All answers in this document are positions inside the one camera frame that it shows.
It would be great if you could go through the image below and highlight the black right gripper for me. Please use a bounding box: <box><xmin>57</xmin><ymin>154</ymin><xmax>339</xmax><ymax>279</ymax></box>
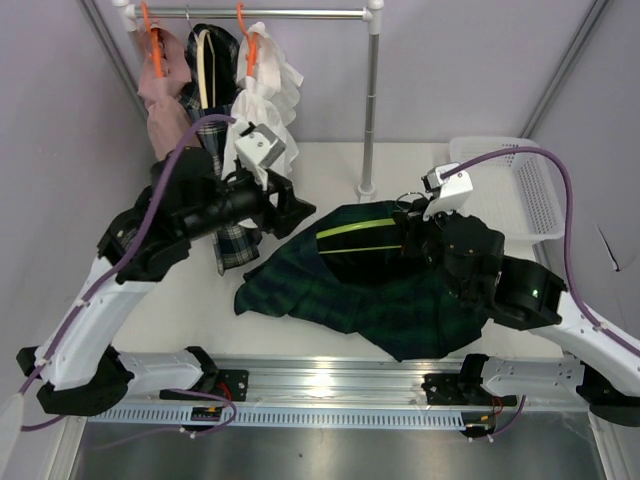
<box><xmin>395</xmin><ymin>196</ymin><xmax>471</xmax><ymax>304</ymax></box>

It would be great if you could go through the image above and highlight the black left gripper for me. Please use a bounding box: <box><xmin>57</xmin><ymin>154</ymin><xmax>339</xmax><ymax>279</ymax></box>
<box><xmin>181</xmin><ymin>164</ymin><xmax>317</xmax><ymax>243</ymax></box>

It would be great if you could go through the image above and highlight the dark green plaid skirt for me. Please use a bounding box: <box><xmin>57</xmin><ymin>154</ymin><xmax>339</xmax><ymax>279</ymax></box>
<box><xmin>234</xmin><ymin>200</ymin><xmax>488</xmax><ymax>361</ymax></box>

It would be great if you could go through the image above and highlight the green plastic hanger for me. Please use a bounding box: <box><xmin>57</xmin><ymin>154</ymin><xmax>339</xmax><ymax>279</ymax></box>
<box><xmin>315</xmin><ymin>192</ymin><xmax>429</xmax><ymax>255</ymax></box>

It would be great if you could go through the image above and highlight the white pleated skirt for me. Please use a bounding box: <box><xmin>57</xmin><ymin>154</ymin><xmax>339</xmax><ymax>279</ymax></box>
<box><xmin>222</xmin><ymin>22</ymin><xmax>304</xmax><ymax>177</ymax></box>

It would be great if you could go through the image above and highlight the orange plastic hanger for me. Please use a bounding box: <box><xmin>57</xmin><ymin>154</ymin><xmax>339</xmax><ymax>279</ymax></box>
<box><xmin>236</xmin><ymin>2</ymin><xmax>258</xmax><ymax>77</ymax></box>

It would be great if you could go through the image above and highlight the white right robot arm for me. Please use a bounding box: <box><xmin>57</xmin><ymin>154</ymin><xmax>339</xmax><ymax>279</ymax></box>
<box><xmin>392</xmin><ymin>200</ymin><xmax>639</xmax><ymax>427</ymax></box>

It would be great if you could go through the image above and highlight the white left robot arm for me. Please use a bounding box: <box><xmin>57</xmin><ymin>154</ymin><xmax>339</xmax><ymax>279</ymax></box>
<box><xmin>16</xmin><ymin>147</ymin><xmax>316</xmax><ymax>417</ymax></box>

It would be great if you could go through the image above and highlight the pink skirt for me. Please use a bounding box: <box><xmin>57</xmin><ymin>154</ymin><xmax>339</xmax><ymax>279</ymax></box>
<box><xmin>138</xmin><ymin>28</ymin><xmax>192</xmax><ymax>161</ymax></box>

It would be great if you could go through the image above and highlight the navy plaid skirt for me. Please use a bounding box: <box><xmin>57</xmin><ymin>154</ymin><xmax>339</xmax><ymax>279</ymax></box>
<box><xmin>180</xmin><ymin>23</ymin><xmax>262</xmax><ymax>274</ymax></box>

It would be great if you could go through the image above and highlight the cream hanger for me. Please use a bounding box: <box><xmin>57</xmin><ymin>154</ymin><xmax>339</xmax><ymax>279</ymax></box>
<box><xmin>196</xmin><ymin>29</ymin><xmax>216</xmax><ymax>109</ymax></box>

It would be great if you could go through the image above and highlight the orange hanger with pink skirt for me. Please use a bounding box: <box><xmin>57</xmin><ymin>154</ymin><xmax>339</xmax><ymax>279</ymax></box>
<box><xmin>141</xmin><ymin>1</ymin><xmax>165</xmax><ymax>78</ymax></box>

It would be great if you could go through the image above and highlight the white plastic basket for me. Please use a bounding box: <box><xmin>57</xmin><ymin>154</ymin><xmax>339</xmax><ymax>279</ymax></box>
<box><xmin>461</xmin><ymin>153</ymin><xmax>565</xmax><ymax>244</ymax></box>

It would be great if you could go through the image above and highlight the silver clothes rack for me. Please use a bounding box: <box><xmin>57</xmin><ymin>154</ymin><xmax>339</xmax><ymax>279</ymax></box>
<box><xmin>110</xmin><ymin>0</ymin><xmax>385</xmax><ymax>201</ymax></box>

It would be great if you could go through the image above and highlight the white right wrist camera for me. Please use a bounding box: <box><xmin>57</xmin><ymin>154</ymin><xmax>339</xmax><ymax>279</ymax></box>
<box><xmin>422</xmin><ymin>163</ymin><xmax>473</xmax><ymax>221</ymax></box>

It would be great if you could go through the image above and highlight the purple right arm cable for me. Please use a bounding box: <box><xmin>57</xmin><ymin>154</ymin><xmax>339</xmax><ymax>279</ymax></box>
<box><xmin>439</xmin><ymin>145</ymin><xmax>640</xmax><ymax>441</ymax></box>

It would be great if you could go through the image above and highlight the aluminium mounting rail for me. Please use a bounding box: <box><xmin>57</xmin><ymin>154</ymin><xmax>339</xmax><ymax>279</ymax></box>
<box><xmin>114</xmin><ymin>353</ymin><xmax>586</xmax><ymax>412</ymax></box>

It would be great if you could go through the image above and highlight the white slotted cable duct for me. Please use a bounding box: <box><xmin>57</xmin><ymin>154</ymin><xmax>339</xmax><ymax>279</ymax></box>
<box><xmin>89</xmin><ymin>404</ymin><xmax>465</xmax><ymax>431</ymax></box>

